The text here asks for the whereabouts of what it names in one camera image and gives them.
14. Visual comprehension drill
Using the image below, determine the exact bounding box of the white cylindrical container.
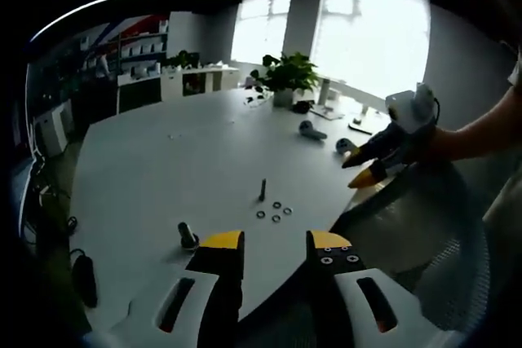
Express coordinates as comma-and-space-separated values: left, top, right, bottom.
317, 77, 333, 105

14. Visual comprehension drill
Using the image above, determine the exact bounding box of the white shelving with bins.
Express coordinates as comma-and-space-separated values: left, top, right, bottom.
79, 17, 170, 80

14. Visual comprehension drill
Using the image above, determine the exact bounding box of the small potted plant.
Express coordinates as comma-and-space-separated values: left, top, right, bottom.
165, 49, 201, 71

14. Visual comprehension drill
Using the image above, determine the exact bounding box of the tangle of black floor cables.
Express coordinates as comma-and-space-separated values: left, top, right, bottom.
18, 152, 81, 243

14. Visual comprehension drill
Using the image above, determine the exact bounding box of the large green potted plant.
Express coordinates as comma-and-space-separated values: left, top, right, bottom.
249, 51, 322, 109

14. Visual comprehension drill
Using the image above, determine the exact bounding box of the low white cabinet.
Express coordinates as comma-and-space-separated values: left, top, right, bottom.
160, 64, 241, 99

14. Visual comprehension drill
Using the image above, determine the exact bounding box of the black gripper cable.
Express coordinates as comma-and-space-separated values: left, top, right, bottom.
430, 95, 442, 127

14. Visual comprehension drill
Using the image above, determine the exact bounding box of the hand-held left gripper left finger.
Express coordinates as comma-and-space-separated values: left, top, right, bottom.
108, 229, 246, 348

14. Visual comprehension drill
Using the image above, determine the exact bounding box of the thick threaded stud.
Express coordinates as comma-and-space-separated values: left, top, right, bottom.
177, 221, 201, 251

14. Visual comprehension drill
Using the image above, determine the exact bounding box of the white office desk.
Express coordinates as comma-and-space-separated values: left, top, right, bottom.
116, 73, 162, 115

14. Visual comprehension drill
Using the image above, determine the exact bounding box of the grey mesh office chair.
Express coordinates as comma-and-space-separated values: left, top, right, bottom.
238, 159, 493, 348

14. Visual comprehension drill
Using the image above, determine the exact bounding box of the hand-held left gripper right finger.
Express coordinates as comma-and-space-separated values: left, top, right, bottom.
305, 229, 449, 348

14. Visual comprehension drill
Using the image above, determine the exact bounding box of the black oval device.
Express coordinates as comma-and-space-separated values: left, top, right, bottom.
71, 253, 99, 309

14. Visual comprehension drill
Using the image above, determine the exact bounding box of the person's shirt sleeve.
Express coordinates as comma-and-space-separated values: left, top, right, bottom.
507, 40, 522, 86

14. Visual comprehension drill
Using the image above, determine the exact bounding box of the person's right hand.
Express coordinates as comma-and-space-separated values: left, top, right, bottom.
400, 126, 454, 165

